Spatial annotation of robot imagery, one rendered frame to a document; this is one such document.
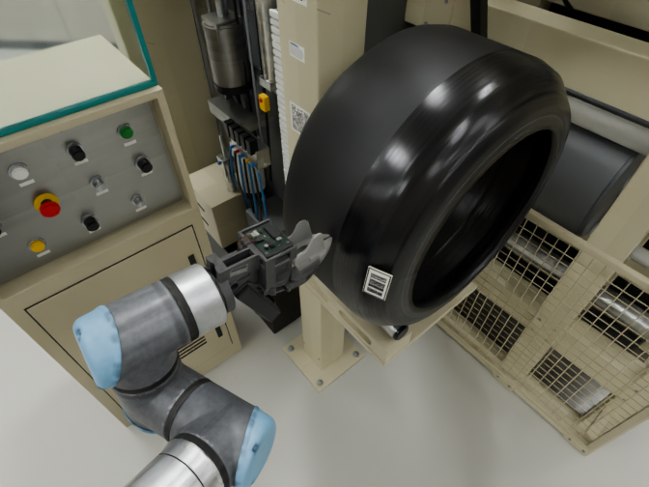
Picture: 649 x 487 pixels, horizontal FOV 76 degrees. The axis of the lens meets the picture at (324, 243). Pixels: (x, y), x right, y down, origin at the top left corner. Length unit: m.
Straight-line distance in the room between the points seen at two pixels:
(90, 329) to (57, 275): 0.75
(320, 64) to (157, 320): 0.58
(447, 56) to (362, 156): 0.20
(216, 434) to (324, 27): 0.69
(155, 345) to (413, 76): 0.51
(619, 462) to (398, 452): 0.85
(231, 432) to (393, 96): 0.51
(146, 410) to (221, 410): 0.10
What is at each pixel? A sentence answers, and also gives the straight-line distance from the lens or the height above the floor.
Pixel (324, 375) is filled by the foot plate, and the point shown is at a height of 0.01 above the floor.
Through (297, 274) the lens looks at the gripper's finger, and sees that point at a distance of 0.62.
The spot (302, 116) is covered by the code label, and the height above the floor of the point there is 1.24.
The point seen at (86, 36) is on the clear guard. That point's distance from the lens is 1.04.
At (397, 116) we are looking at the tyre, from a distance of 0.64.
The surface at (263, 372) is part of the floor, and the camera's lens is 1.94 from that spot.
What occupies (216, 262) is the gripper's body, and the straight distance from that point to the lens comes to 0.56.
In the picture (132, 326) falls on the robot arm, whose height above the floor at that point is 1.33.
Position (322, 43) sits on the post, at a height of 1.41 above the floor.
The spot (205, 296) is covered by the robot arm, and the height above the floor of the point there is 1.32.
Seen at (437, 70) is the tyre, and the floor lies 1.46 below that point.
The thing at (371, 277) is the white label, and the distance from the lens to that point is 0.66.
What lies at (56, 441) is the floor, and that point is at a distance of 2.11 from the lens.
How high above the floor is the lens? 1.75
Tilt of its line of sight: 48 degrees down
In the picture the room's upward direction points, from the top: straight up
